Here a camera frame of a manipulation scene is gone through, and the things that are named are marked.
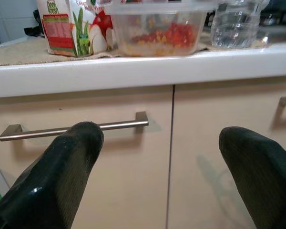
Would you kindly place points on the clear plastic food container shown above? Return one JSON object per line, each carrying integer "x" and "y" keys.
{"x": 157, "y": 31}

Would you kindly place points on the white countertop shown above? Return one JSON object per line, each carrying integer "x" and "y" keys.
{"x": 133, "y": 74}

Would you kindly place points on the beige counter mat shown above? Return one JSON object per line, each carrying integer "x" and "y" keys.
{"x": 19, "y": 52}

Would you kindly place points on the red white juice carton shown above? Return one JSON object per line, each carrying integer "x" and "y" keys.
{"x": 59, "y": 31}

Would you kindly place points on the black cooktop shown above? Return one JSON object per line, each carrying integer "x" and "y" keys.
{"x": 281, "y": 17}

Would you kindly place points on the cream cabinet door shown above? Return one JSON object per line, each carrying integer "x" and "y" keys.
{"x": 200, "y": 119}
{"x": 133, "y": 179}

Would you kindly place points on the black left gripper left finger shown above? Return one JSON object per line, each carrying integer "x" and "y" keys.
{"x": 50, "y": 181}

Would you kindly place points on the clear plastic water bottle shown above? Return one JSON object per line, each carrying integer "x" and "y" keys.
{"x": 233, "y": 28}

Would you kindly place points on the small black object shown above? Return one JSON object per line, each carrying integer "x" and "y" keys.
{"x": 34, "y": 31}

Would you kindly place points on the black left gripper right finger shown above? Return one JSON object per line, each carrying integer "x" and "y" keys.
{"x": 264, "y": 176}

